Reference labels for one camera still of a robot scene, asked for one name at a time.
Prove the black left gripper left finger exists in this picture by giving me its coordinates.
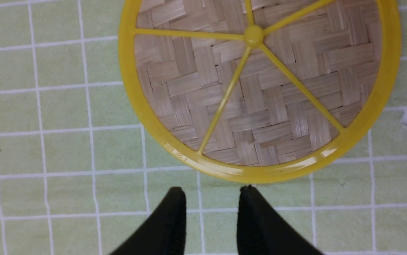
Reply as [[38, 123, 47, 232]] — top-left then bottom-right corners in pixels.
[[111, 187, 187, 255]]

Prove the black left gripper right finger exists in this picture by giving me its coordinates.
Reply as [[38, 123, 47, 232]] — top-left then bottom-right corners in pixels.
[[236, 186, 323, 255]]

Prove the yellow woven bamboo steamer lid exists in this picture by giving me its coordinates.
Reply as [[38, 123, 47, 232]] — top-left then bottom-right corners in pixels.
[[118, 0, 401, 183]]

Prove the green checkered tablecloth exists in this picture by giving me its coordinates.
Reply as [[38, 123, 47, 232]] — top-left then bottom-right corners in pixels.
[[0, 0, 407, 255]]

